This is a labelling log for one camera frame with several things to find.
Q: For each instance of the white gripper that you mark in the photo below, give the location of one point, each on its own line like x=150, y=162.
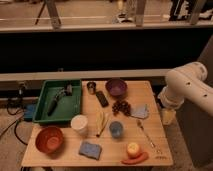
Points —
x=168, y=116

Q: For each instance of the yellow banana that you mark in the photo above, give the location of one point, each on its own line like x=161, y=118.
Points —
x=101, y=122

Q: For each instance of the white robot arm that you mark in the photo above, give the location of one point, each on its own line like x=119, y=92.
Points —
x=185, y=82

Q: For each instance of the blue plastic cup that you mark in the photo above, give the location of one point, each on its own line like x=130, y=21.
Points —
x=116, y=129

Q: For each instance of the small metal cup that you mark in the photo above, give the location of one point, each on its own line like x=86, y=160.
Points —
x=91, y=86

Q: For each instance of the white plastic cup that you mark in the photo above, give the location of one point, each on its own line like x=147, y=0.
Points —
x=79, y=124

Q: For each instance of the grey blue cloth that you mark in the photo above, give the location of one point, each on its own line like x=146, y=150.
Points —
x=140, y=112

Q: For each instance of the metal fork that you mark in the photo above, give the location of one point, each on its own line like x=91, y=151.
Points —
x=139, y=124

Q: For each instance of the bunch of dark grapes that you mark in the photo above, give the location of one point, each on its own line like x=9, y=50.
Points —
x=121, y=106

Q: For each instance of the yellow red apple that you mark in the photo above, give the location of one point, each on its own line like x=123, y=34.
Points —
x=133, y=150

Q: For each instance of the purple bowl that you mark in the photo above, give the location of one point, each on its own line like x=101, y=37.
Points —
x=116, y=87

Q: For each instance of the black remote control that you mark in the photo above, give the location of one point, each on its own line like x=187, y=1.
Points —
x=102, y=99

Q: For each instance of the blue sponge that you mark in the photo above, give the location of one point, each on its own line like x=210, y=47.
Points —
x=90, y=150

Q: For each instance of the green plastic tray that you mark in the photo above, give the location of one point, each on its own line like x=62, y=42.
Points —
x=67, y=107

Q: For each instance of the red orange bowl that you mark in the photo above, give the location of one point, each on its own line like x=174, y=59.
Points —
x=49, y=139

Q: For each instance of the blue box on floor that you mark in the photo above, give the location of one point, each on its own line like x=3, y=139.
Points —
x=29, y=112

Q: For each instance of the black handled brush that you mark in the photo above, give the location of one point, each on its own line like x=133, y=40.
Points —
x=66, y=91

